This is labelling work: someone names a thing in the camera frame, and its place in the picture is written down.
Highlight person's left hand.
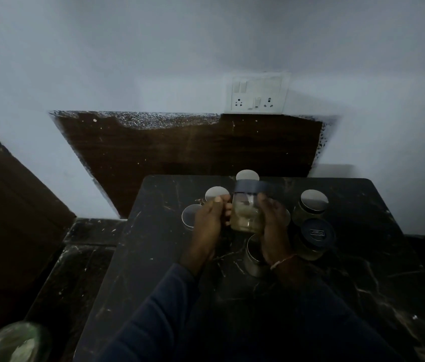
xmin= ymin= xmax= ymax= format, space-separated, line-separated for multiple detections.
xmin=179 ymin=195 xmax=233 ymax=276

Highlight person's right hand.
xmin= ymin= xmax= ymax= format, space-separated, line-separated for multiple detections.
xmin=256 ymin=193 xmax=300 ymax=266

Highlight dark-lid spice jar pale contents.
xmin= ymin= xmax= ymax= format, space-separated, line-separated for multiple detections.
xmin=230 ymin=179 xmax=279 ymax=235

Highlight cinnamon jar steel lid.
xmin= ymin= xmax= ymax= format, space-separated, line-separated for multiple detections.
xmin=243 ymin=233 xmax=270 ymax=278

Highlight coriander powder jar grey lid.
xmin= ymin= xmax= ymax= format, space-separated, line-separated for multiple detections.
xmin=296 ymin=217 xmax=337 ymax=262

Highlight orange turmeric jar steel lid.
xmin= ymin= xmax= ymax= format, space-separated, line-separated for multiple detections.
xmin=235 ymin=169 xmax=260 ymax=182

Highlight person's left forearm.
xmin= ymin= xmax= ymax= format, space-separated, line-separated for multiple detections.
xmin=95 ymin=261 xmax=202 ymax=362

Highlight green glass container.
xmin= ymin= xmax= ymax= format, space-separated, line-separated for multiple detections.
xmin=0 ymin=322 xmax=53 ymax=362

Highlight red thread bracelet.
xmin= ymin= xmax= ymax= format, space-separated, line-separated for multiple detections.
xmin=270 ymin=253 xmax=297 ymax=271

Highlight dark brown wooden wall panel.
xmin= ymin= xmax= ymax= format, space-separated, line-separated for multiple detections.
xmin=50 ymin=111 xmax=330 ymax=219

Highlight white wall socket switch panel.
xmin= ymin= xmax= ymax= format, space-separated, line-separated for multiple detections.
xmin=224 ymin=72 xmax=290 ymax=114

